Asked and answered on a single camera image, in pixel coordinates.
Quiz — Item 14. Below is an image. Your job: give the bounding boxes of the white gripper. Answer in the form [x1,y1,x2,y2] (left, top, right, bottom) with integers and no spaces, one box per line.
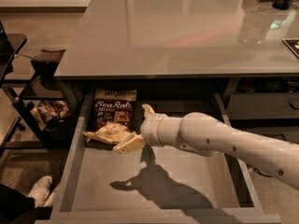
[113,104,182,154]

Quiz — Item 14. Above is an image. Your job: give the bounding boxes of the brown sea salt chip bag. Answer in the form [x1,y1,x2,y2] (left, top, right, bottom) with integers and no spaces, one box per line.
[84,88,136,145]

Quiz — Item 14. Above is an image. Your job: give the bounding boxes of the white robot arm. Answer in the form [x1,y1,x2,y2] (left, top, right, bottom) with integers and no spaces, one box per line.
[113,104,299,189]

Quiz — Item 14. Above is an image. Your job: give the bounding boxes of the open grey drawer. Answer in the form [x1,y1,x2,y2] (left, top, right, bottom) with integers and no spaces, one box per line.
[50,93,281,224]

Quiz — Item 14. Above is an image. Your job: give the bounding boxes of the black tablet on counter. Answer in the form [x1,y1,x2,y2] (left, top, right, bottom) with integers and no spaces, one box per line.
[282,38,299,59]

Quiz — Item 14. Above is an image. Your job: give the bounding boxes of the snack packets in basket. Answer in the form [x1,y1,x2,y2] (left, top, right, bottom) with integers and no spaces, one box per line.
[30,100,70,131]

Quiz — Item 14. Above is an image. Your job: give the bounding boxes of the dark wooden chair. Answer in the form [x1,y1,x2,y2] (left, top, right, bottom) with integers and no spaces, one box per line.
[1,49,75,149]

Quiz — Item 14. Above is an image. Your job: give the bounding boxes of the white sock foot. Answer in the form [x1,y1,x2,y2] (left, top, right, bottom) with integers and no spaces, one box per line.
[29,175,59,207]

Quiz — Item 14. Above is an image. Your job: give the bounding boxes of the dark lower cabinet drawers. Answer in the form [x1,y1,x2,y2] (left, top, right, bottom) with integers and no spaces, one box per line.
[222,77,299,143]

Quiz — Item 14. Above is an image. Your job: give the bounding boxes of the dark side table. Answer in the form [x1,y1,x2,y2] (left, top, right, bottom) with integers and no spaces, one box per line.
[0,22,27,86]

